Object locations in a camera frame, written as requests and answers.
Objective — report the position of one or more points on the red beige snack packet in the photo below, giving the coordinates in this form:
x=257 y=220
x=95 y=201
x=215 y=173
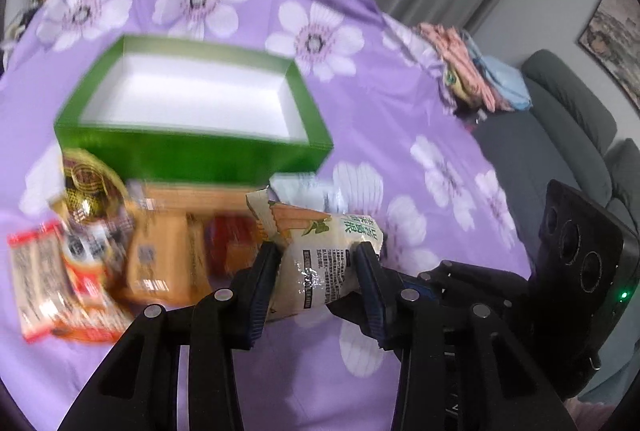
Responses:
x=45 y=302

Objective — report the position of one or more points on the tan kraft snack bag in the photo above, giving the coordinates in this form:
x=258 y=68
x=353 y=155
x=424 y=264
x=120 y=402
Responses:
x=166 y=260

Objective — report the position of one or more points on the framed wall painting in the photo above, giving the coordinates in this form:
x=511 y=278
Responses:
x=611 y=38

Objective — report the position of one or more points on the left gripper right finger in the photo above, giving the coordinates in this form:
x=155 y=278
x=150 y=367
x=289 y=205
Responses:
x=379 y=289

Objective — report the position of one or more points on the gold brown candy bag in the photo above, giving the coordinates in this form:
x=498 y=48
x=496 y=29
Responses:
x=92 y=191

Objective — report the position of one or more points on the pile of folded clothes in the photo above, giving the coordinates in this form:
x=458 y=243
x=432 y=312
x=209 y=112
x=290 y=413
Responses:
x=473 y=79

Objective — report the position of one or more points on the yellow cracker pack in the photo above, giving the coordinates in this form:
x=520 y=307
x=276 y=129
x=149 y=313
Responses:
x=190 y=198

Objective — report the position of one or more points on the grey sofa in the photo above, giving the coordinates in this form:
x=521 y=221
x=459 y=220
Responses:
x=567 y=135

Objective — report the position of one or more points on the white carrot snack packet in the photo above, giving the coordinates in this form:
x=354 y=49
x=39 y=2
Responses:
x=316 y=267

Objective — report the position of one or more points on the orange red snack packet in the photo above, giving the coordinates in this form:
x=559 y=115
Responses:
x=232 y=242

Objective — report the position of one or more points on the green cardboard box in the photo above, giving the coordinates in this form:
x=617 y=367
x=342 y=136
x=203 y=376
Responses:
x=179 y=111

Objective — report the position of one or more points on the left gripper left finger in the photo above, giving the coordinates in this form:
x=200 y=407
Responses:
x=252 y=289

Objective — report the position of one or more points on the purple floral tablecloth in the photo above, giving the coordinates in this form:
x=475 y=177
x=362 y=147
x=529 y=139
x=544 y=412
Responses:
x=398 y=156

